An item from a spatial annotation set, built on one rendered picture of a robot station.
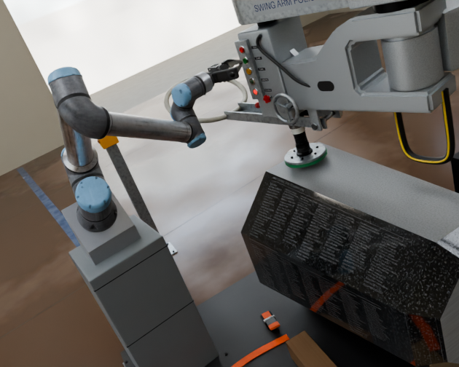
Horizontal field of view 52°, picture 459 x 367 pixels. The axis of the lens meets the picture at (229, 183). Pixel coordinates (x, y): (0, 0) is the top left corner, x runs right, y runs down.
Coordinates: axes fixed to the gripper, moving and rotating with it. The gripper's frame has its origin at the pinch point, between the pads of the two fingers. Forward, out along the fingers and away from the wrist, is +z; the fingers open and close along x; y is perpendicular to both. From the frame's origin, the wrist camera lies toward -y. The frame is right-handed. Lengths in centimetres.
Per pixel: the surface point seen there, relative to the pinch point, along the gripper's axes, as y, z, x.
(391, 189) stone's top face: -62, 4, 60
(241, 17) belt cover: -3.9, 4.7, -18.8
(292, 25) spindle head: -17.0, 19.9, -8.1
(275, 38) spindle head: -17.0, 7.9, -6.6
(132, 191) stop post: 146, -16, 85
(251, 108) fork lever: 28.0, 20.4, 33.0
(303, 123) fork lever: -17.8, 9.4, 34.2
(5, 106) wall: 625, 47, 55
